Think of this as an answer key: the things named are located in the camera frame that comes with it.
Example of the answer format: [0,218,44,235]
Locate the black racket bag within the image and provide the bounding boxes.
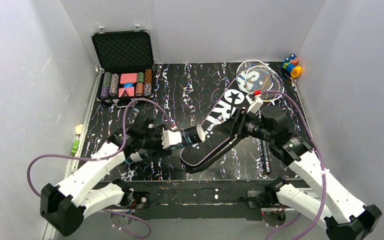
[180,80,250,173]

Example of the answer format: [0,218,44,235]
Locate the black shuttlecock tube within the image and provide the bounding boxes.
[124,124,207,166]

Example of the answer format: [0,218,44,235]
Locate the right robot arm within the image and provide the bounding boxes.
[223,106,382,240]

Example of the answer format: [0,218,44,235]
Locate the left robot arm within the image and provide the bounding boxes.
[40,116,171,237]

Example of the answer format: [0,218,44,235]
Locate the white badminton racket lower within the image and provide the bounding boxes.
[244,65,286,175]

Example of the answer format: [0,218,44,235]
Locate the white badminton racket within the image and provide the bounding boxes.
[236,59,285,102]
[244,65,286,175]

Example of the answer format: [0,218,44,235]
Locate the white badminton racket upper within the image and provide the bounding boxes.
[236,59,285,102]

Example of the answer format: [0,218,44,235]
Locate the colourful toy blocks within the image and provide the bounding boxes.
[281,54,303,79]

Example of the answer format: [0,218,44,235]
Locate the black poker chip case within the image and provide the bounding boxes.
[91,30,156,108]

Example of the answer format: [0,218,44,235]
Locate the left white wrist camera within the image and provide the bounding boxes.
[161,130,182,150]

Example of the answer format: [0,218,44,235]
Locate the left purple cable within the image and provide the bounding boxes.
[26,97,178,240]

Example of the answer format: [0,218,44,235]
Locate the purple cable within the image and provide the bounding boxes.
[26,97,178,240]
[261,90,327,240]

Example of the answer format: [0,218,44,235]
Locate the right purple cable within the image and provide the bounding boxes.
[261,90,327,240]

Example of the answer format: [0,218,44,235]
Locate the aluminium rail frame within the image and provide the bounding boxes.
[42,66,332,240]

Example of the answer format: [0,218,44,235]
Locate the beige clip on rail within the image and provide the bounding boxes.
[75,124,84,135]

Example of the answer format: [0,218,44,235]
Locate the green clip on rail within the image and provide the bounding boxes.
[70,138,80,157]

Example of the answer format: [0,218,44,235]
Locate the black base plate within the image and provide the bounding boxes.
[82,179,277,221]

